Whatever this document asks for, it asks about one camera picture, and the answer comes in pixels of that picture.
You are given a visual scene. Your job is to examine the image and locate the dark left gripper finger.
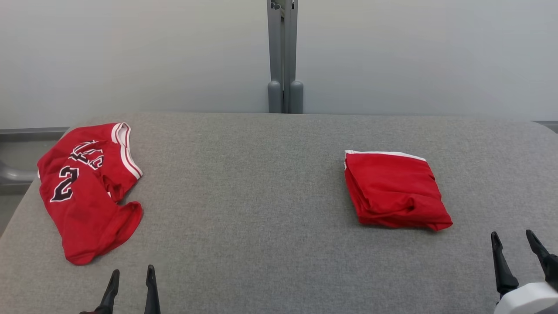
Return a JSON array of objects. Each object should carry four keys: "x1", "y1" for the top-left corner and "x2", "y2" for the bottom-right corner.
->
[
  {"x1": 144, "y1": 265, "x2": 161, "y2": 314},
  {"x1": 99, "y1": 269, "x2": 120, "y2": 314}
]

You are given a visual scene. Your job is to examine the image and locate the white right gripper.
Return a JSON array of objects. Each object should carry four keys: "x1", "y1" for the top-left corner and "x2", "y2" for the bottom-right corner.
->
[{"x1": 491, "y1": 230, "x2": 558, "y2": 314}]

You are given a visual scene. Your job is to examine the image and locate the red basketball jersey number print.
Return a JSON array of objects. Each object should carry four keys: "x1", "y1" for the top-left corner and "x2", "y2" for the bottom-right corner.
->
[{"x1": 37, "y1": 122, "x2": 143, "y2": 266}]

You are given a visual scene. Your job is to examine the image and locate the grey metal stand leg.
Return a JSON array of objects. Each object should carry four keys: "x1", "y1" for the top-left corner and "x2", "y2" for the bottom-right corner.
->
[{"x1": 0, "y1": 160, "x2": 37, "y2": 195}]

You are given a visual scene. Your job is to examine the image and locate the grey partition post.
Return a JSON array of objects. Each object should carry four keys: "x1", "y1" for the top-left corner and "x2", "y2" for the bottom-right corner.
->
[{"x1": 267, "y1": 0, "x2": 304, "y2": 114}]

